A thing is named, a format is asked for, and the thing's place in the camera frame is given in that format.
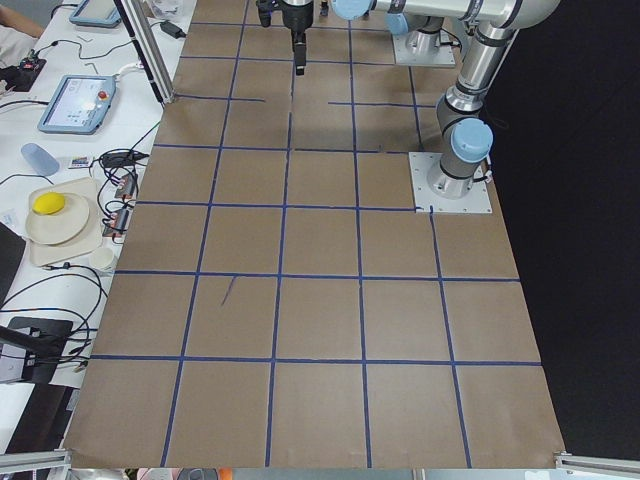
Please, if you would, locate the blue teach pendant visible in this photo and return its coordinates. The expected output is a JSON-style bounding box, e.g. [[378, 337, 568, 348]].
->
[[38, 75, 116, 135], [69, 0, 121, 28]]

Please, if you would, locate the black usb hub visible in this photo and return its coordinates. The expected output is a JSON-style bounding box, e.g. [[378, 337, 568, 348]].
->
[[114, 172, 138, 200], [102, 208, 131, 238]]

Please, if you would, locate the black monitor stand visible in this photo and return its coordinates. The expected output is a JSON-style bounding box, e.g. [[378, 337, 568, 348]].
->
[[1, 316, 73, 384]]

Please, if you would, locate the aluminium frame post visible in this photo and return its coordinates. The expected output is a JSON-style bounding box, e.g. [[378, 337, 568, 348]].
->
[[114, 0, 174, 104]]

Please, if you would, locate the beige tray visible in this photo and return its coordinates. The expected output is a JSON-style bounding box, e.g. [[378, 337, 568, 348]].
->
[[25, 177, 102, 267]]

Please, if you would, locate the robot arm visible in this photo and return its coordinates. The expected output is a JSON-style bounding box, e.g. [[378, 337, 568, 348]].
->
[[331, 0, 559, 199], [385, 13, 444, 53]]

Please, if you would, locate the beige plate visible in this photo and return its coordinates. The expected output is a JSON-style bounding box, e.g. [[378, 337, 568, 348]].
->
[[25, 193, 90, 245]]

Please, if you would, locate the pale blue cup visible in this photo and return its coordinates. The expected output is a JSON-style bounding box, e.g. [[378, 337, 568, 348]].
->
[[21, 143, 60, 177]]

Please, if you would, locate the yellow lemon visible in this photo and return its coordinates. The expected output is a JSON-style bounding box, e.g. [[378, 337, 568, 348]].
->
[[32, 192, 66, 215]]

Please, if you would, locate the white paper cup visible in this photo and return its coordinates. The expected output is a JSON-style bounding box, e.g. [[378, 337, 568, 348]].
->
[[89, 247, 118, 273]]

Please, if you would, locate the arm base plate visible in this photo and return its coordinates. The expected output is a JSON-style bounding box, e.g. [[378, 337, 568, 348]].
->
[[409, 152, 492, 214], [392, 31, 456, 68]]

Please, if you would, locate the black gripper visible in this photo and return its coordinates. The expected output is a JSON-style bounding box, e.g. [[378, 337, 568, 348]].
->
[[256, 0, 314, 76]]

